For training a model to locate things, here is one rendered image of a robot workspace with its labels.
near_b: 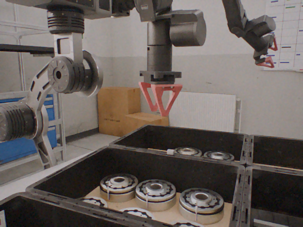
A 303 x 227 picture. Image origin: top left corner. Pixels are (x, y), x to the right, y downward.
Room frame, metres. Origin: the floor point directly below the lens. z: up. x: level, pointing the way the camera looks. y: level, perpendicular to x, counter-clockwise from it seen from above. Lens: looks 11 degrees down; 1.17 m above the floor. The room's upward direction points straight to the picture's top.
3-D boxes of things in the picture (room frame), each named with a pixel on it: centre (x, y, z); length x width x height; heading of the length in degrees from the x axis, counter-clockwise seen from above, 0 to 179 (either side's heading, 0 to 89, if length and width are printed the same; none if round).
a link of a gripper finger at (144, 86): (0.58, -0.01, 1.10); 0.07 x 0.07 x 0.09; 21
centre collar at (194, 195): (0.52, -0.12, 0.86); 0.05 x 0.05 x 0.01
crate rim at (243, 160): (0.77, -0.10, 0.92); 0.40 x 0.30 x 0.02; 67
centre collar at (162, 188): (0.57, -0.01, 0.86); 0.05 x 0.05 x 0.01
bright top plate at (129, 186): (0.61, 0.09, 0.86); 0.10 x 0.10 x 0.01
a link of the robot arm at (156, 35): (0.56, -0.02, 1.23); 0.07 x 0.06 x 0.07; 58
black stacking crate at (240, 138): (0.77, -0.10, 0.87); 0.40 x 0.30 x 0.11; 67
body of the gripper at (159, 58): (0.57, -0.02, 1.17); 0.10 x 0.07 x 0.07; 21
